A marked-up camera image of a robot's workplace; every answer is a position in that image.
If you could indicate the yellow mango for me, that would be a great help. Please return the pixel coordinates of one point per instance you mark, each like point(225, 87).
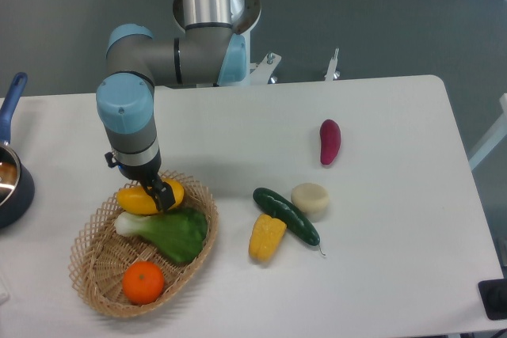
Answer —
point(136, 201)

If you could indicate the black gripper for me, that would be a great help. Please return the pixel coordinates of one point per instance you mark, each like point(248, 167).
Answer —
point(143, 167)

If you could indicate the black device at edge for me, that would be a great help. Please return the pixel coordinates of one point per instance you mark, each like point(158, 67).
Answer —
point(493, 295)

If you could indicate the dark green cucumber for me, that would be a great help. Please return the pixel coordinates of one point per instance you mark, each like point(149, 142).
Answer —
point(276, 206)

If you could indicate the woven wicker basket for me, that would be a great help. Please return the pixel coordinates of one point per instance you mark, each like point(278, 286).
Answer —
point(100, 256)

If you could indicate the purple sweet potato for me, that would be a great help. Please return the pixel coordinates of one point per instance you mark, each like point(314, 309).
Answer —
point(330, 141)

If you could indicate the green bok choy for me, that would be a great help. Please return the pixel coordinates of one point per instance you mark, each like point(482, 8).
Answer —
point(179, 236)

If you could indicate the white frame at right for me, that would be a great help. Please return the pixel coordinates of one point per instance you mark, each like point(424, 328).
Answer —
point(491, 138)

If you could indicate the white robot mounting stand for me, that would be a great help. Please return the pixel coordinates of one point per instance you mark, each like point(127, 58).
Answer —
point(245, 15)

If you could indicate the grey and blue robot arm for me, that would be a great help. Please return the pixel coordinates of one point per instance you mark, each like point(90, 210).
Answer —
point(210, 52)

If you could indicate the orange tangerine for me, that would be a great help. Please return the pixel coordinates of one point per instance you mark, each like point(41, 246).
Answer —
point(143, 283)

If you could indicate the yellow bell pepper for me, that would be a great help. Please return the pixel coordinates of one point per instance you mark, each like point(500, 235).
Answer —
point(266, 236)

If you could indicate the dark blue saucepan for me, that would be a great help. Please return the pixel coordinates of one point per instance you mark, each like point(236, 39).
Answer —
point(17, 184)

